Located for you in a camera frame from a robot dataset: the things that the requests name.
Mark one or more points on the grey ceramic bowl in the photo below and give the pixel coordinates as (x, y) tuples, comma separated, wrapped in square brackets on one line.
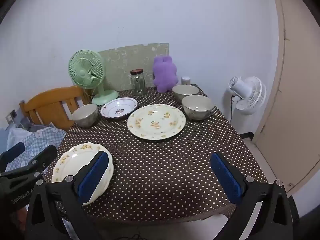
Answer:
[(197, 106), (185, 91), (85, 117)]

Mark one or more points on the large yellow floral plate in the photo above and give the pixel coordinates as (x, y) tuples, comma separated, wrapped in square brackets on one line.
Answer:
[(156, 121)]

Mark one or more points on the blue checkered blanket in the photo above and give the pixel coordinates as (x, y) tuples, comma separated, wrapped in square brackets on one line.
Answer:
[(37, 140)]

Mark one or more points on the cotton swab container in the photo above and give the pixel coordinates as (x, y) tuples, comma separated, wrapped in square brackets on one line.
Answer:
[(186, 80)]

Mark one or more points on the green desk fan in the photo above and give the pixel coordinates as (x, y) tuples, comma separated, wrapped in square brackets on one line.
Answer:
[(86, 71)]

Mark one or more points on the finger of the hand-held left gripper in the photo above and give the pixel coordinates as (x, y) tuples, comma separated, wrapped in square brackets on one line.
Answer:
[(43, 157), (13, 151)]

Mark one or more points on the white plate with pink pattern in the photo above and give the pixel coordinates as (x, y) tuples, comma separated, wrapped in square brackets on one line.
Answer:
[(118, 107)]

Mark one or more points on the small yellow floral plate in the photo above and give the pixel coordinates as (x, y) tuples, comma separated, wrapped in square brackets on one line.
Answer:
[(72, 165)]

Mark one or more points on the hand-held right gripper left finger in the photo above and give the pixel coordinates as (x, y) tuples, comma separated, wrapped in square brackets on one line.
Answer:
[(93, 177)]

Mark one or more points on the purple plush toy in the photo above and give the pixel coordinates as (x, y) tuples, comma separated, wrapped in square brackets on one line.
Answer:
[(165, 75)]

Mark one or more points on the beige door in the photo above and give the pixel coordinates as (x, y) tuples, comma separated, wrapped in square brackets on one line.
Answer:
[(295, 105)]

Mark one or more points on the white standing fan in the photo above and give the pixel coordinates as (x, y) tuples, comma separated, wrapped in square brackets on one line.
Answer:
[(250, 97)]

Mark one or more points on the wooden chair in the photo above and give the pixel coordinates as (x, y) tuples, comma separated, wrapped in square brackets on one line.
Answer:
[(47, 102)]

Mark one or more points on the brown polka dot tablecloth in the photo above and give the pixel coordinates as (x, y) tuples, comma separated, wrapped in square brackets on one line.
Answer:
[(162, 170)]

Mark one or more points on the green patterned board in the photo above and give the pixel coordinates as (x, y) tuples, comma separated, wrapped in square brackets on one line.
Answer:
[(125, 60)]

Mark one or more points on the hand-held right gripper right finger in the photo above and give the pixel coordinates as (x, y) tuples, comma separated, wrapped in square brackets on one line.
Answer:
[(225, 177)]

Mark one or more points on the wall socket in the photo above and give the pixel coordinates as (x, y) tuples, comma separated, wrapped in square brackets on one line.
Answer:
[(11, 116)]

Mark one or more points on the glass jar with red lid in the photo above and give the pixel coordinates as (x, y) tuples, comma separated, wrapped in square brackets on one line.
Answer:
[(138, 85)]

